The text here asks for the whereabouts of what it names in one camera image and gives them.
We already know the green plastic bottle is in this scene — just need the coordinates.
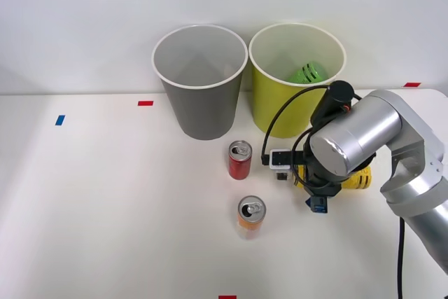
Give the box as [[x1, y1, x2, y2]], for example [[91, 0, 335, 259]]
[[286, 62, 328, 86]]

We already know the orange drink can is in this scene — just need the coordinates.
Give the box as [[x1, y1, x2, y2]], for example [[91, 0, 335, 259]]
[[237, 195, 267, 241]]

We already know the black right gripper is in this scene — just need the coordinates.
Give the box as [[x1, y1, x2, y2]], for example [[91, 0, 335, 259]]
[[302, 137, 346, 215]]

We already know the yellow bottle with black cap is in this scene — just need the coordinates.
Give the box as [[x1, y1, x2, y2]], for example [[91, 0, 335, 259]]
[[292, 163, 373, 192]]

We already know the red drink can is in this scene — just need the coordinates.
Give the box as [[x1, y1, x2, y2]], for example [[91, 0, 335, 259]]
[[228, 140, 253, 181]]

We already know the yellow-green plastic waste bin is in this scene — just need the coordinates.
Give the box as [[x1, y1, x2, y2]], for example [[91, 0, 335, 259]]
[[248, 22, 348, 139]]

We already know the grey plastic waste bin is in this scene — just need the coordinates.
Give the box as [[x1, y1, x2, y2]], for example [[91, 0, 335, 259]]
[[150, 25, 249, 141]]

